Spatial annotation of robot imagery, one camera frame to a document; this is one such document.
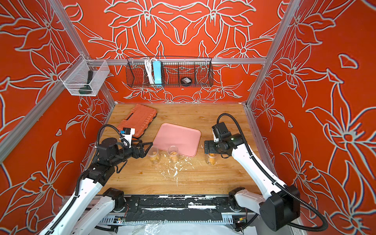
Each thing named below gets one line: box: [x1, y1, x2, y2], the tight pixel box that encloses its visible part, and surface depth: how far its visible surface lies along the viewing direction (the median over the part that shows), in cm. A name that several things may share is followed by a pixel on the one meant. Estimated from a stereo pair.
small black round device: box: [180, 76, 192, 87], surface depth 97 cm
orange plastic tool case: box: [117, 103, 158, 139], surface depth 106 cm
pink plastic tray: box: [153, 122, 202, 158], surface depth 103 cm
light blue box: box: [152, 60, 163, 87], surface depth 92 cm
